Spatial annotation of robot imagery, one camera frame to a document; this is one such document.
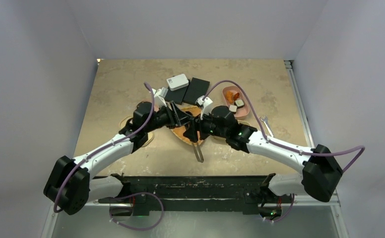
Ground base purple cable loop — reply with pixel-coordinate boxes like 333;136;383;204
109;192;166;231

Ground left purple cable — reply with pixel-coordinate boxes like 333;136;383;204
53;82;156;214

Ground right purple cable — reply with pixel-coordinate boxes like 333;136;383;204
204;80;366;174

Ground right aluminium rail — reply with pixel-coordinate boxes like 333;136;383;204
284;60;315;147

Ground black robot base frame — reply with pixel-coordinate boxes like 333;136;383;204
98;174;292;217

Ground white small device box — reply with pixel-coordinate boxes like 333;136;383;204
166;73;190;91

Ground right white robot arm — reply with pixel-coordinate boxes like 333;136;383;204
183;106;343;202

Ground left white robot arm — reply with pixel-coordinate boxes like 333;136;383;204
43;102;194;215

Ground beige lunch box lid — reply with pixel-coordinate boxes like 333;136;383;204
119;116;154;147

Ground woven bamboo basket tray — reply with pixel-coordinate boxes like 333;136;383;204
171;106;204;145

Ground fried chicken piece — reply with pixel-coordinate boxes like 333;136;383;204
225;91;235;104

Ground left black box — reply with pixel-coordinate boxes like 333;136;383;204
165;79;191;105

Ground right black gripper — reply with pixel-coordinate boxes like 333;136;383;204
184;109;228;143

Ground black metal tongs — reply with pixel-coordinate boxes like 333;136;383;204
191;120;204;163

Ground black rice roll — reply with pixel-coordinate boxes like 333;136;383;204
234;99;245;109

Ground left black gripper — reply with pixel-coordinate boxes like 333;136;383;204
144;101;192;133

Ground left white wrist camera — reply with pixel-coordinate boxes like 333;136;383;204
152;87;168;108

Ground pink lunch box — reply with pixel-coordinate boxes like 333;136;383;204
222;86;250;119

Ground black box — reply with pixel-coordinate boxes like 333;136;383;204
165;79;191;105
183;77;210;105

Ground small glazed meat strip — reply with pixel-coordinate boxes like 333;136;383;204
233;93;240;101

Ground right black box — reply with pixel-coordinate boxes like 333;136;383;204
183;77;210;105

